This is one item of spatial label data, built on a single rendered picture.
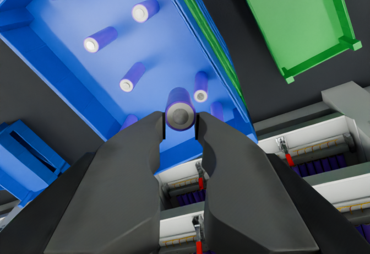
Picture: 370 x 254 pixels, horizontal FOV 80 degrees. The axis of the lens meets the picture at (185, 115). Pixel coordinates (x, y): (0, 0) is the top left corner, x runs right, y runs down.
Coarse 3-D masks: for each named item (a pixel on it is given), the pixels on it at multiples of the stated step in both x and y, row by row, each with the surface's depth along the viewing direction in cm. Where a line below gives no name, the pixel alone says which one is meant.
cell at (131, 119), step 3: (129, 117) 36; (132, 117) 36; (135, 117) 36; (126, 120) 35; (129, 120) 35; (132, 120) 35; (135, 120) 36; (123, 123) 35; (126, 123) 34; (129, 123) 34; (132, 123) 35; (123, 126) 34; (126, 126) 34; (120, 129) 33
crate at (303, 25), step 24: (264, 0) 62; (288, 0) 61; (312, 0) 61; (336, 0) 58; (264, 24) 65; (288, 24) 64; (312, 24) 64; (336, 24) 63; (288, 48) 68; (312, 48) 67; (336, 48) 65; (288, 72) 67
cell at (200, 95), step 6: (198, 72) 32; (204, 72) 32; (198, 78) 30; (204, 78) 30; (198, 84) 28; (204, 84) 28; (198, 90) 27; (204, 90) 27; (198, 96) 27; (204, 96) 27
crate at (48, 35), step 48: (0, 0) 24; (48, 0) 29; (96, 0) 28; (144, 0) 28; (48, 48) 32; (144, 48) 31; (192, 48) 30; (96, 96) 36; (144, 96) 35; (192, 96) 34; (192, 144) 37
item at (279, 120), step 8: (368, 88) 72; (320, 104) 75; (288, 112) 79; (296, 112) 78; (304, 112) 76; (312, 112) 74; (320, 112) 73; (328, 112) 73; (264, 120) 82; (272, 120) 80; (280, 120) 78; (288, 120) 76; (296, 120) 75; (304, 120) 75; (256, 128) 80; (264, 128) 78; (272, 128) 78; (280, 128) 78
